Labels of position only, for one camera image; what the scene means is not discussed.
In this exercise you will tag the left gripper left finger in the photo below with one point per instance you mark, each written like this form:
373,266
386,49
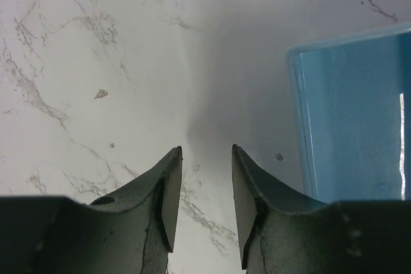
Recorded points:
130,230

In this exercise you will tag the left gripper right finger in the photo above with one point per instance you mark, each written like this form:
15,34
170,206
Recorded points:
281,230

